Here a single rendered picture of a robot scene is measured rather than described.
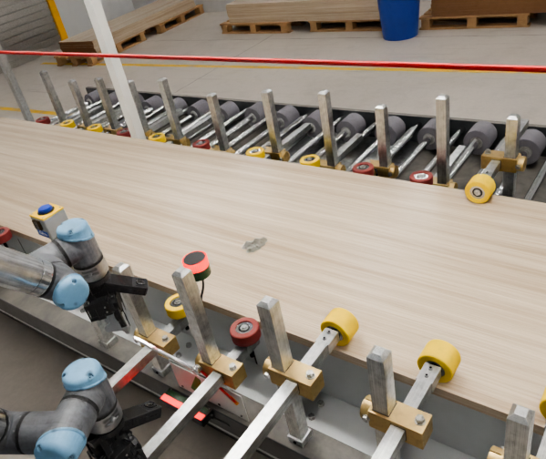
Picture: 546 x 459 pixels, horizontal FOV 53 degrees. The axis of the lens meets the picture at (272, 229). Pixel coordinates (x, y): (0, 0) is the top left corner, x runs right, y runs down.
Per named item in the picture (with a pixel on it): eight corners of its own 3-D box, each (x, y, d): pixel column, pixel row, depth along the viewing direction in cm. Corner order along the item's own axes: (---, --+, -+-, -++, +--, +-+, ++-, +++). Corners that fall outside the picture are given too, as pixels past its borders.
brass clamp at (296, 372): (312, 403, 119) (308, 388, 116) (262, 382, 127) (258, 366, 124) (326, 383, 123) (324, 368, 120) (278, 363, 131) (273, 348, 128)
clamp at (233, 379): (235, 390, 139) (231, 377, 136) (197, 372, 147) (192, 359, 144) (249, 374, 143) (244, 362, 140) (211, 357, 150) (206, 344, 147)
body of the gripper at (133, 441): (94, 468, 117) (75, 432, 111) (124, 437, 123) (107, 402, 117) (118, 484, 113) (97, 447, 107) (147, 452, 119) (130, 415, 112)
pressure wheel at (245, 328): (254, 371, 146) (246, 341, 140) (231, 361, 151) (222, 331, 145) (272, 351, 151) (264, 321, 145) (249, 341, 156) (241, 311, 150)
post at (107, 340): (108, 349, 178) (54, 237, 154) (98, 344, 181) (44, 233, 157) (118, 340, 181) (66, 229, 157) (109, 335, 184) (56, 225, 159)
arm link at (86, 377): (49, 387, 101) (69, 353, 108) (71, 426, 107) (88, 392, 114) (88, 386, 100) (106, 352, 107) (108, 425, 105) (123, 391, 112)
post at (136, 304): (170, 392, 168) (118, 270, 142) (162, 387, 170) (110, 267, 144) (178, 383, 170) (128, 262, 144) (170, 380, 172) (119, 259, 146)
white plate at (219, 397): (247, 422, 145) (240, 397, 139) (178, 386, 160) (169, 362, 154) (249, 420, 145) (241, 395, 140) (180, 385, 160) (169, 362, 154)
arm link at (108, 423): (101, 387, 114) (127, 402, 110) (108, 402, 117) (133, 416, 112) (72, 413, 110) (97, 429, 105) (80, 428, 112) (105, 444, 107)
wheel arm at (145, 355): (80, 433, 138) (74, 423, 135) (72, 427, 139) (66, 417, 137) (194, 321, 165) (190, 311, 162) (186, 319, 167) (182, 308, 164)
